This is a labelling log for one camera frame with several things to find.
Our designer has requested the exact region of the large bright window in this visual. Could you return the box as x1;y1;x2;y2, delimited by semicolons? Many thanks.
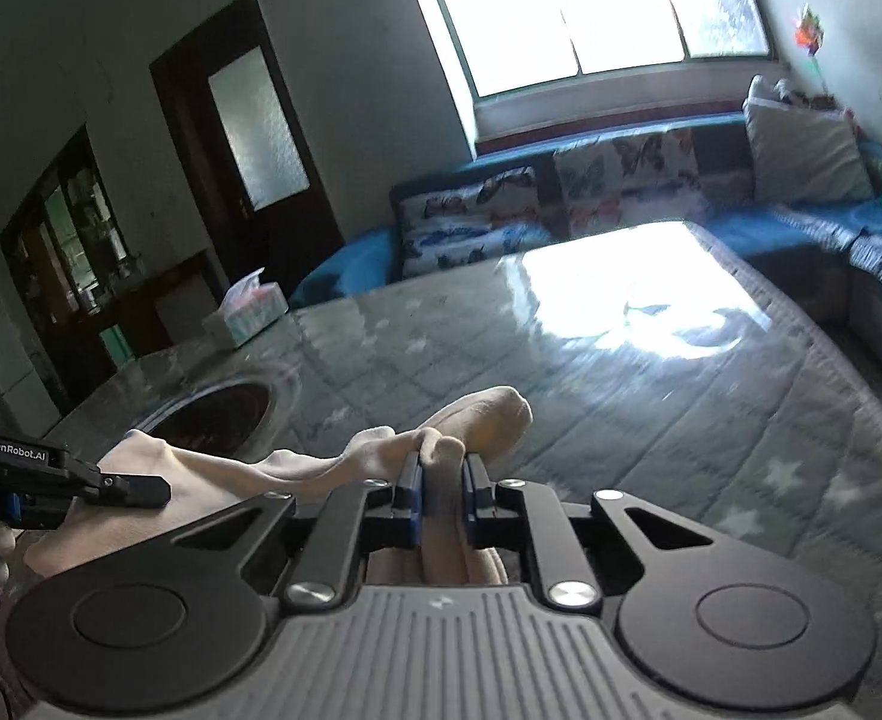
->
400;0;776;98

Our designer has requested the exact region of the dark door with frosted glass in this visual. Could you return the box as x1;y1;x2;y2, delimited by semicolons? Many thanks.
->
148;0;346;293

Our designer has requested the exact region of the orange butterfly print cushion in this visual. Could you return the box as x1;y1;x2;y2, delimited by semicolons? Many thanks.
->
553;127;712;241

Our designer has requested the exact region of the white refrigerator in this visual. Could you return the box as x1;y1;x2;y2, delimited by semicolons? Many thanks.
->
0;296;63;432

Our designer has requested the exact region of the tissue box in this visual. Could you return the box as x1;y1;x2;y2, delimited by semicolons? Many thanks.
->
201;268;290;350

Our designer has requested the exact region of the cream garment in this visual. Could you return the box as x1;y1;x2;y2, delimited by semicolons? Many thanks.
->
25;386;533;587

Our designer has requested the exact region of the dark wooden glass cabinet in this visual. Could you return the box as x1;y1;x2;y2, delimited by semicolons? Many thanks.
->
0;124;224;413

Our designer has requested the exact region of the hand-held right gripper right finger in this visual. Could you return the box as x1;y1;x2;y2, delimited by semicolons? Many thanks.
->
462;454;716;612

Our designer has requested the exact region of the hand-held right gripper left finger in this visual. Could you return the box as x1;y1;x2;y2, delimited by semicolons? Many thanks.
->
175;452;425;612

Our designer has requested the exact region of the green storage box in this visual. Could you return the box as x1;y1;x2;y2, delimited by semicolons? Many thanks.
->
100;326;138;365

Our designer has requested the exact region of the colourful pinwheel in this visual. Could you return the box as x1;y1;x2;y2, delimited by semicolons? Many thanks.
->
793;4;836;91

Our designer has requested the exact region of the grey pillow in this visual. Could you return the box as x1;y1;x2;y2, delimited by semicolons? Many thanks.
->
741;75;873;203

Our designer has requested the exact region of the round built-in induction cooker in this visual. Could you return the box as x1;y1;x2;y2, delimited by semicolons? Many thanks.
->
122;371;303;458

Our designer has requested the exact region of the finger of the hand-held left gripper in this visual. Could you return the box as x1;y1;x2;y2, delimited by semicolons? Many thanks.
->
73;469;173;508

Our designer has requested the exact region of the blue corner sofa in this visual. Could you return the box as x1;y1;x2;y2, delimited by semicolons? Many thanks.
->
291;109;882;391

